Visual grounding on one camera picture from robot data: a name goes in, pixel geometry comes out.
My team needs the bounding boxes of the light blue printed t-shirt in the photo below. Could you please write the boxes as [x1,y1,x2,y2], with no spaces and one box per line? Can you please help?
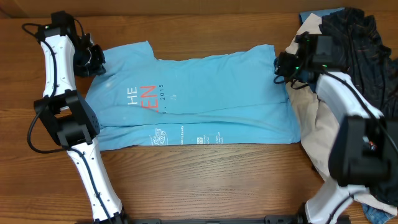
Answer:
[86,42,300,151]

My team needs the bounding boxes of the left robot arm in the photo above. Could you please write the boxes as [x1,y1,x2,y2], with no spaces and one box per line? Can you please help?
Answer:
[28,11,132,223]

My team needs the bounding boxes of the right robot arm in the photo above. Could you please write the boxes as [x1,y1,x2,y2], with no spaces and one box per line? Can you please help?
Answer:
[264,32,397,223]

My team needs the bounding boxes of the dark blue folded cloth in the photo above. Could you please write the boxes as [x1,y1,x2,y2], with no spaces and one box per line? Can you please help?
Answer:
[298,7,345,24]

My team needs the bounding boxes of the beige garment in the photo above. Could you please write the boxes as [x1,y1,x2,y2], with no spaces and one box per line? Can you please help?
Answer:
[285,13,397,216]

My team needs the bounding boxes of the dark patterned garment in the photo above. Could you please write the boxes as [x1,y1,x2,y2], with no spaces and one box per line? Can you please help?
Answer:
[320,8,397,206]

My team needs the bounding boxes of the blue denim garment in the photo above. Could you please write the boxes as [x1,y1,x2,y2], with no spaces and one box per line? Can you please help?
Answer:
[361,203,394,224]

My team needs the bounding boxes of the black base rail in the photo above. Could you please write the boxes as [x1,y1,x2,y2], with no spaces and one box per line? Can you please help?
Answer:
[75,214,351,224]

